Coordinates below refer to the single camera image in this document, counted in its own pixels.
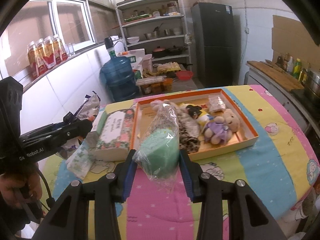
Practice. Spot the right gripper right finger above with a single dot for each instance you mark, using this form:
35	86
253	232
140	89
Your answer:
190	172

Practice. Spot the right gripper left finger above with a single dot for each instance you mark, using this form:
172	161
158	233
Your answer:
129	167

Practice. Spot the leopard print plush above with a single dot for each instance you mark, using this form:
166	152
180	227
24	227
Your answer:
187	142

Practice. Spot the white tissue packet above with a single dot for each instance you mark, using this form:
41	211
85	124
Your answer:
80	162

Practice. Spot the purple dress teddy bear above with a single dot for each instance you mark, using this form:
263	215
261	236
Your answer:
221	129

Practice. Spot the yellow white plush doll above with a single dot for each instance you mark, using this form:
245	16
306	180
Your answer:
199	114

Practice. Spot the purple white wipes packet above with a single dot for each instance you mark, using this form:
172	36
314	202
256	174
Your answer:
88	110

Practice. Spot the person's left hand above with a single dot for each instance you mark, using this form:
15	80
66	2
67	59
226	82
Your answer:
10	182

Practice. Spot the floral gift box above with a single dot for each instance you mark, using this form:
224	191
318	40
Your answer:
115	138

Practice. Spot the white green tissue box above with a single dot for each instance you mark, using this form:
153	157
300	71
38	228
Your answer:
98	125

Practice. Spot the orange shallow cardboard box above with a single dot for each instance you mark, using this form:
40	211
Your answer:
245	136

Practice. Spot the clear plastic bag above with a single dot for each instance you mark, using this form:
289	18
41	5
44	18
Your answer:
216	104

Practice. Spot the colourful cartoon bed sheet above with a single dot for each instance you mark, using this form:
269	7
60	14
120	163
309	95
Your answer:
281	168

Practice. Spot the low green table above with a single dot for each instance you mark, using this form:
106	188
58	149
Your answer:
153	83

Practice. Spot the blue water jug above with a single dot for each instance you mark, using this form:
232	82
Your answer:
117	75

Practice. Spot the red plastic basket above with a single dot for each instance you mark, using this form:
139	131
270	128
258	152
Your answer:
184	75

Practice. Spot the red oil bottles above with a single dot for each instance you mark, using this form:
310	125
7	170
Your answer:
45	54

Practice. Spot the egg tray with eggs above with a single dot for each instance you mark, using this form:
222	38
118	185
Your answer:
168	67

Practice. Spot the wooden cutting board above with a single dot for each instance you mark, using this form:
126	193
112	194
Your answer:
276	74

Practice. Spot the black refrigerator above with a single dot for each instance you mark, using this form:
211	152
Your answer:
215	43

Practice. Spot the white metal shelf rack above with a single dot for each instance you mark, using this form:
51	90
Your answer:
152	24

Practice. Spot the green bottle on counter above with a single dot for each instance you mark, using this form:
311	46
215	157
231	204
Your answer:
297	69

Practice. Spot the steel pot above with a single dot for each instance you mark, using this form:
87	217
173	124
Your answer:
312	82

